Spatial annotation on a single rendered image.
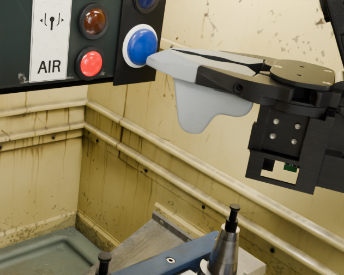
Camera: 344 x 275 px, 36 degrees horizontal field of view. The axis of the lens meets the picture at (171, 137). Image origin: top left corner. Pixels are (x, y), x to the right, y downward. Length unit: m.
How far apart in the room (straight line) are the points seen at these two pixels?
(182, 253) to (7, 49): 0.50
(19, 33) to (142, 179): 1.27
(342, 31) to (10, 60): 0.23
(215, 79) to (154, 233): 1.21
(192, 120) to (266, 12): 0.83
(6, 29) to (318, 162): 0.23
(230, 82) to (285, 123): 0.05
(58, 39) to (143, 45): 0.07
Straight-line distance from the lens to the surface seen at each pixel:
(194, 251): 0.81
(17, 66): 0.39
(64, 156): 1.82
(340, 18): 0.39
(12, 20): 0.38
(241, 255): 0.85
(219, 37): 1.32
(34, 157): 1.76
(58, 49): 0.40
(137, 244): 1.56
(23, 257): 1.86
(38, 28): 0.39
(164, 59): 0.42
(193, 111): 0.42
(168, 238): 1.55
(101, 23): 0.41
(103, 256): 0.60
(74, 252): 1.89
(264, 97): 0.38
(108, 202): 1.79
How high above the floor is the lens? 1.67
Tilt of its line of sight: 22 degrees down
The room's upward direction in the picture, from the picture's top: 9 degrees clockwise
